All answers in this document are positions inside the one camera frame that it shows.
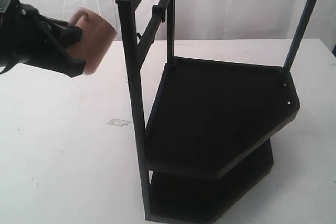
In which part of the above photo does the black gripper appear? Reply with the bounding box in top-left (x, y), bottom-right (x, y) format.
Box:
top-left (1, 3), bottom-right (86, 78)

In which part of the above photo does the pink ceramic mug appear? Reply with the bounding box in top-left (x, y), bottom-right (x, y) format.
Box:
top-left (67, 7), bottom-right (117, 75)

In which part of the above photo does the white backdrop curtain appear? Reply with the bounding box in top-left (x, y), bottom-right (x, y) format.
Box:
top-left (21, 0), bottom-right (335, 48)

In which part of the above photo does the clear tape piece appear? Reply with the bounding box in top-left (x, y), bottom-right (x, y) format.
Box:
top-left (107, 119), bottom-right (131, 127)

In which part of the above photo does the black two-tier corner rack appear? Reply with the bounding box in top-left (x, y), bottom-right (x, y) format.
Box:
top-left (116, 0), bottom-right (317, 223)

